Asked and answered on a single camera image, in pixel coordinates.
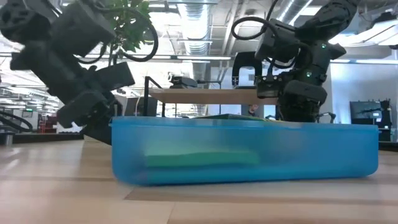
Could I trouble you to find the black stapler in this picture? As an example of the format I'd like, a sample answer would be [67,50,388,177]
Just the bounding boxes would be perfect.
[169,73,199,90]

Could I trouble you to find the blue plastic pencil case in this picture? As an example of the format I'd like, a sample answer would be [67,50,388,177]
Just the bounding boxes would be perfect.
[110,116,379,187]

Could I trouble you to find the green sticky note pad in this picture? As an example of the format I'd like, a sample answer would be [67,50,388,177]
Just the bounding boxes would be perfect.
[144,148,259,168]

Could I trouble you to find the wooden shelf riser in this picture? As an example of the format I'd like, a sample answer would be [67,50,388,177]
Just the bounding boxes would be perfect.
[143,76,279,118]

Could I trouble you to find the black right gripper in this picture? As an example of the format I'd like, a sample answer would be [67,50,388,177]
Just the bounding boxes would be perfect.
[254,17,348,123]

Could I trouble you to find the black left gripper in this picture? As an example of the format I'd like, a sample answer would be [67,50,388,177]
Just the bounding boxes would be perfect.
[9,40,137,146]

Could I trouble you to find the black background screen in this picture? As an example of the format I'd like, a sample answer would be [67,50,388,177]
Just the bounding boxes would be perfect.
[349,98,393,126]

